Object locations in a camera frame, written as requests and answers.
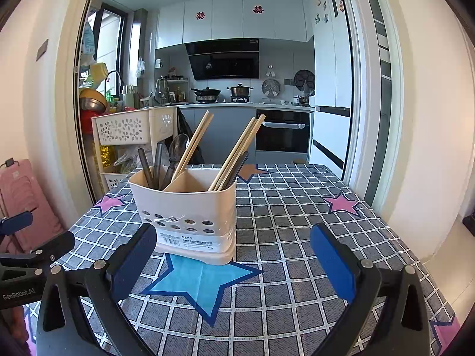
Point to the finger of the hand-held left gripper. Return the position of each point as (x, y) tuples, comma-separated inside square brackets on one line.
[(15, 222), (52, 248)]

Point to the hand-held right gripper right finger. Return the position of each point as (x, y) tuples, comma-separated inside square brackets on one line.
[(332, 263)]

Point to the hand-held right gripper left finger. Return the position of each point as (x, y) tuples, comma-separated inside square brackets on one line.
[(133, 263)]

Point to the white plastic utensil holder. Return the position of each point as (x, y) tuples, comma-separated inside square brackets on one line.
[(185, 207)]

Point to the pink folded case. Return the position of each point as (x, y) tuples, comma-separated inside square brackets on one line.
[(22, 193)]

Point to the grey checkered star tablecloth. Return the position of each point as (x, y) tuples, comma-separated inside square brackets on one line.
[(282, 274)]

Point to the gold foil package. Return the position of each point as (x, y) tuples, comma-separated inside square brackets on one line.
[(104, 155)]

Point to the red plastic basin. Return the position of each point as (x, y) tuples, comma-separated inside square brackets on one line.
[(87, 115)]

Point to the black built-in oven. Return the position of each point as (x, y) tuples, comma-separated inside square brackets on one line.
[(282, 141)]

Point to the cream plastic trolley rack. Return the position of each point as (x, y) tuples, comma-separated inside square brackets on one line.
[(122, 129)]

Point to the steel bowl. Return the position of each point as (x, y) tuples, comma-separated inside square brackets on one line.
[(92, 104)]

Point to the black hanging bag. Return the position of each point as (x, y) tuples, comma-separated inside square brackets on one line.
[(185, 122)]

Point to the yellow plastic basin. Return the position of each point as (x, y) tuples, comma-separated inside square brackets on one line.
[(92, 93)]

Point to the small steel saucepan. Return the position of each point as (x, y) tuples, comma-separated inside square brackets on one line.
[(303, 100)]

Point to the steel kitchen faucet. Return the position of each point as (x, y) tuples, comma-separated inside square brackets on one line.
[(121, 85)]

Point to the grey kitchen counter cabinet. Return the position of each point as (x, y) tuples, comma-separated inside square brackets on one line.
[(230, 118)]

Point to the glass kettle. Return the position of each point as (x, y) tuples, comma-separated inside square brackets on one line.
[(162, 91)]

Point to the white countertop spice rack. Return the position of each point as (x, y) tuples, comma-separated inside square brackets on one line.
[(179, 91)]

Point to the sliding glass door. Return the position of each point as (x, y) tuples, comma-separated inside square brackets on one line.
[(367, 81)]

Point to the round silver steamer rack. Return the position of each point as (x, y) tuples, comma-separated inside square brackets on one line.
[(271, 88)]

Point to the black wok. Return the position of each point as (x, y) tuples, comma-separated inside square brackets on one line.
[(207, 92)]

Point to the dark round hanging pan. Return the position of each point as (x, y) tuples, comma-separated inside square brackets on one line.
[(303, 78)]

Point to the steel stockpot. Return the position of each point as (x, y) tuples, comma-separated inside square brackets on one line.
[(240, 91)]

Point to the hanging plastic bag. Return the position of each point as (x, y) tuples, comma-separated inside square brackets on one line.
[(140, 67)]

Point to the white refrigerator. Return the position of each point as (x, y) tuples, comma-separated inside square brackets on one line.
[(330, 63)]

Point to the dark framed window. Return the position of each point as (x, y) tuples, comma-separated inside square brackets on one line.
[(111, 37)]

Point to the black range hood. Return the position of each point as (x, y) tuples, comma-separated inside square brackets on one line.
[(226, 61)]

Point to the red paper sticker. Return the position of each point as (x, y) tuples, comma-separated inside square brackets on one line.
[(257, 9), (200, 15)]

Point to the white upper cabinets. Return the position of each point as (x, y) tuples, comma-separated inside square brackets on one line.
[(226, 18)]

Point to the grey wall switch panel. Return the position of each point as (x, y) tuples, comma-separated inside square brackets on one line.
[(42, 49)]

